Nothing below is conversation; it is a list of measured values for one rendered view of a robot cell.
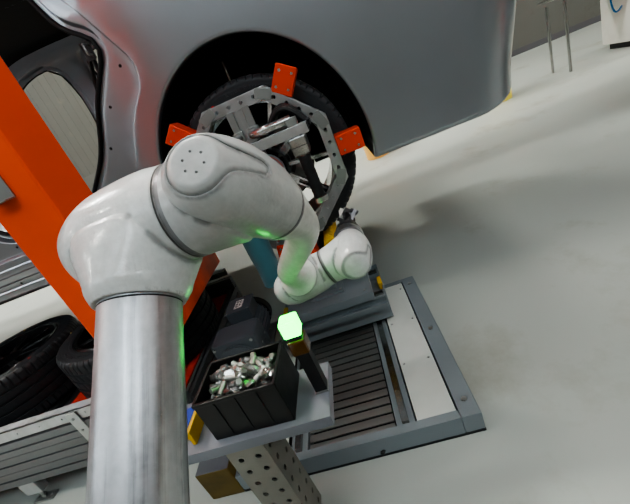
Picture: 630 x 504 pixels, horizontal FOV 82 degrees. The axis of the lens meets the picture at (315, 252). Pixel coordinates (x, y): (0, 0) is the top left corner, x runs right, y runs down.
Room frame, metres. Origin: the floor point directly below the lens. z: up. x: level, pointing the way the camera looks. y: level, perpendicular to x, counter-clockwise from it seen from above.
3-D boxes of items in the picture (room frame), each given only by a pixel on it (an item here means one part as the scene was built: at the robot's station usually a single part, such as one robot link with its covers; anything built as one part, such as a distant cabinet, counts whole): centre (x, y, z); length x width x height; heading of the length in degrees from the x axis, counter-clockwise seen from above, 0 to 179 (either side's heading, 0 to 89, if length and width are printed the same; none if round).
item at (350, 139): (1.29, -0.27, 0.85); 0.09 x 0.08 x 0.07; 80
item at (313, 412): (0.70, 0.31, 0.44); 0.43 x 0.17 x 0.03; 80
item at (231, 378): (0.69, 0.27, 0.51); 0.20 x 0.14 x 0.13; 79
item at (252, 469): (0.70, 0.34, 0.21); 0.10 x 0.10 x 0.42; 80
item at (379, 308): (1.50, 0.01, 0.13); 0.50 x 0.36 x 0.10; 80
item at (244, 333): (1.30, 0.36, 0.26); 0.42 x 0.18 x 0.35; 170
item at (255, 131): (1.20, -0.03, 1.03); 0.19 x 0.18 x 0.11; 170
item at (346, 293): (1.50, 0.01, 0.32); 0.40 x 0.30 x 0.28; 80
